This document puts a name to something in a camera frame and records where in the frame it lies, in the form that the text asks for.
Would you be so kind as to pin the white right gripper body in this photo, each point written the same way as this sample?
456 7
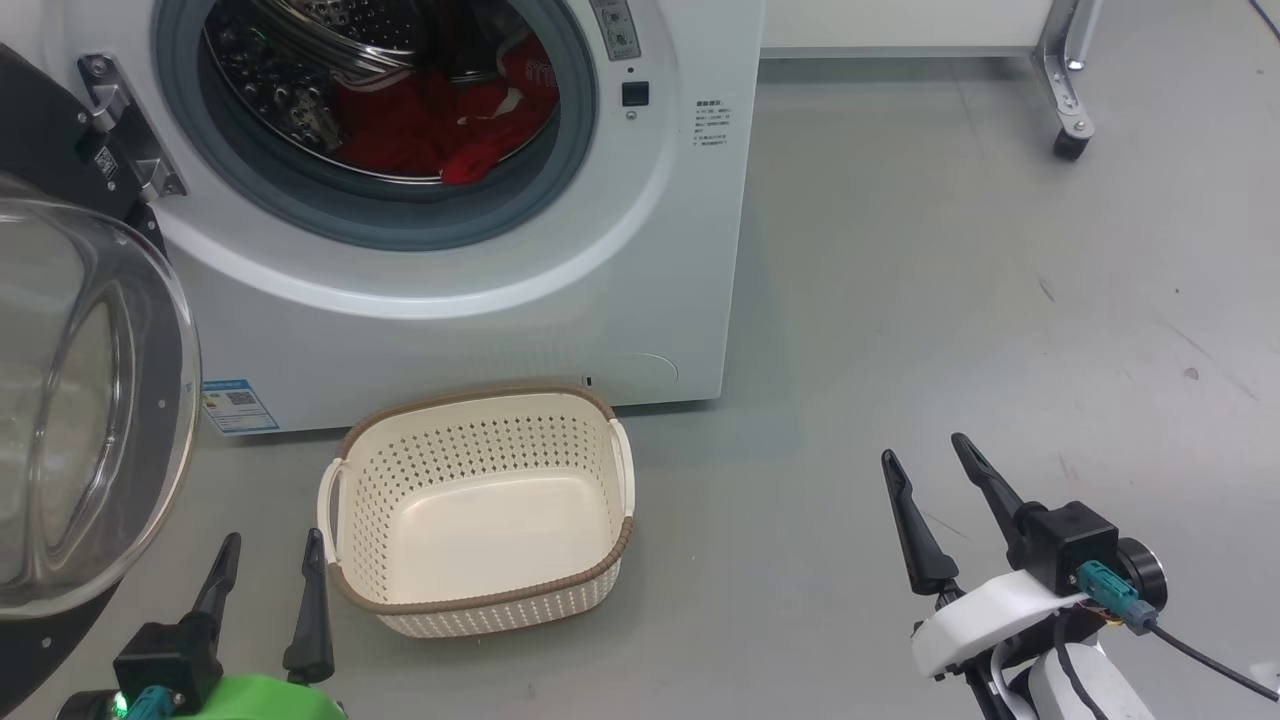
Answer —
990 620

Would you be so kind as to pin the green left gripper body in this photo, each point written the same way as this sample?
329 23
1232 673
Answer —
270 703

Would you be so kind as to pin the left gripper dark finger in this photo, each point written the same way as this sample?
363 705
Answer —
313 630
218 590

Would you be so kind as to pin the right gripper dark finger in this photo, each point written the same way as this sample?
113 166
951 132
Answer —
990 485
925 545

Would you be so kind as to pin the glass washing machine door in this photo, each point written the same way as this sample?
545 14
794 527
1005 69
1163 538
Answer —
90 400

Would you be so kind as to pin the red garment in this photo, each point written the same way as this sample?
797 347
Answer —
420 125

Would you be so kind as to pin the cream perforated laundry basket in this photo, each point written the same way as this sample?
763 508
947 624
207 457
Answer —
490 540

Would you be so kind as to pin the white front-load washing machine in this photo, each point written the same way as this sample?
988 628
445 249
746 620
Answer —
500 320

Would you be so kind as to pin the grey rubber door gasket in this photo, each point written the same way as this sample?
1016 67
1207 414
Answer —
400 215

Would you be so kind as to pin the metal door hinge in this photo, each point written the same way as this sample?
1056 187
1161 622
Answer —
130 130

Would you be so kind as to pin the stainless steel washer drum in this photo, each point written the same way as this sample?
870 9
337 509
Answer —
270 80

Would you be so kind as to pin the black door lock socket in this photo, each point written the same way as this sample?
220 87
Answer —
635 94

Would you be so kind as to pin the grey washer instruction sticker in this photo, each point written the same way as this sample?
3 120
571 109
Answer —
617 28

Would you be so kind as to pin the blue energy label sticker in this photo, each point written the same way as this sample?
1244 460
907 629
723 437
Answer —
238 405

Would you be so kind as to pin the small printed text label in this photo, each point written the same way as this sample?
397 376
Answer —
712 122

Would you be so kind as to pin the white panel furniture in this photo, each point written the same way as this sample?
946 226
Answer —
900 22

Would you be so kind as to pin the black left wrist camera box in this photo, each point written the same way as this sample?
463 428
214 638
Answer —
170 655

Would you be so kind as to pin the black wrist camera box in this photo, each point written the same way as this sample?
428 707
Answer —
1070 540
170 655

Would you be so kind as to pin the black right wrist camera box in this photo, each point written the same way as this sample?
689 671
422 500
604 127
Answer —
1070 540

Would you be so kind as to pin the teal left camera connector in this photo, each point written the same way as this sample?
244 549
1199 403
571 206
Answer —
150 703

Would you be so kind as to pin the teal camera connector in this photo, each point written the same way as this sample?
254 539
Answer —
150 703
1115 595

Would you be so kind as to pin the teal right camera connector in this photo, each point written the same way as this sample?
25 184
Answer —
1115 595

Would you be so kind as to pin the metal frame leg with caster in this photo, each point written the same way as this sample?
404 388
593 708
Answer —
1062 90

